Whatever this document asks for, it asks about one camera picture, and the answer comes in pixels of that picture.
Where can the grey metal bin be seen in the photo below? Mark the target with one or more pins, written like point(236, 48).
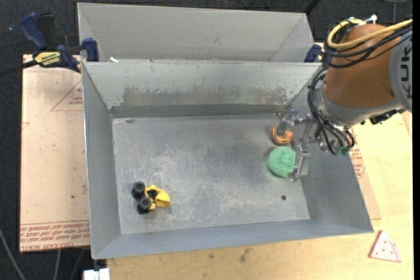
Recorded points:
point(203, 173)

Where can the pink triangular sanding pad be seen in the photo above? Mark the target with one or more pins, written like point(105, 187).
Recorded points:
point(384, 249)

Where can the green round sponge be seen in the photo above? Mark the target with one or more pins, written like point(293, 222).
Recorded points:
point(279, 161)

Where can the brown cardboard board, red print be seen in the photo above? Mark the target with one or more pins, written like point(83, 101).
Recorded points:
point(49, 157)

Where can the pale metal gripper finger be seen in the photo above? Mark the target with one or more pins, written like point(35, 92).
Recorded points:
point(303, 160)
point(286, 121)

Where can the black cylinder on white bracket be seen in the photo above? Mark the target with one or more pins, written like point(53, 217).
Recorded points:
point(382, 117)

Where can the yellow toy truck, black wheels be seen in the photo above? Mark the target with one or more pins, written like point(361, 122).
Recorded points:
point(160, 198)

